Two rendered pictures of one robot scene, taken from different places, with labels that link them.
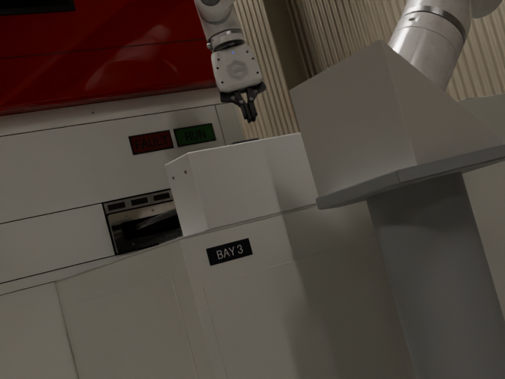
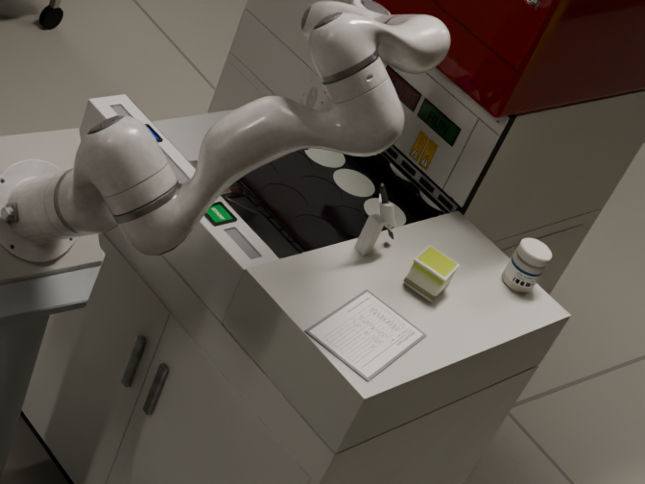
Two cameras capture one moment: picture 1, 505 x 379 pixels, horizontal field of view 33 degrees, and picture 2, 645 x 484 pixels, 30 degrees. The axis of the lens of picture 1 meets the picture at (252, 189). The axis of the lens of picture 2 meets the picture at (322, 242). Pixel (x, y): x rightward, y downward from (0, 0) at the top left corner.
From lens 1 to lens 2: 2.87 m
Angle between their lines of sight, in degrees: 75
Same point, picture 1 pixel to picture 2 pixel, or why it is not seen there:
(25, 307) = (248, 98)
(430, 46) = (35, 197)
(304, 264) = (104, 241)
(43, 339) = not seen: hidden behind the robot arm
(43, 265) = (273, 86)
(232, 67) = (313, 91)
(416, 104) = not seen: outside the picture
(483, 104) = (317, 356)
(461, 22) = (61, 212)
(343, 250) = (129, 268)
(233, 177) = not seen: hidden behind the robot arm
